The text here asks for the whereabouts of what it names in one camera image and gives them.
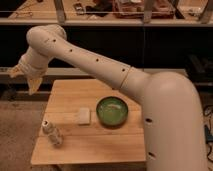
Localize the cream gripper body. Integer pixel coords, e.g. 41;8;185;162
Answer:
7;64;44;96

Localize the white plastic bottle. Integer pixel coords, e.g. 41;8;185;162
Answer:
42;120;63;147

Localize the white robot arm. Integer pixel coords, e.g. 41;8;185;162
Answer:
9;25;208;171

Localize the metal shelf rack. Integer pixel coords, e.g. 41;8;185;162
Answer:
0;0;213;82

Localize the white sponge block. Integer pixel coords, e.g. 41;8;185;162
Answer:
78;108;91;125

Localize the wooden table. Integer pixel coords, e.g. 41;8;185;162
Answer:
31;79;145;171

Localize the dark item on shelf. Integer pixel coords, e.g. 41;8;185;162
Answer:
73;0;112;17

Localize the green bowl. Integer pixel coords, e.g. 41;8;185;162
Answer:
96;96;129;126

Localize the red tray on shelf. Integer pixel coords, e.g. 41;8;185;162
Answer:
112;0;175;18

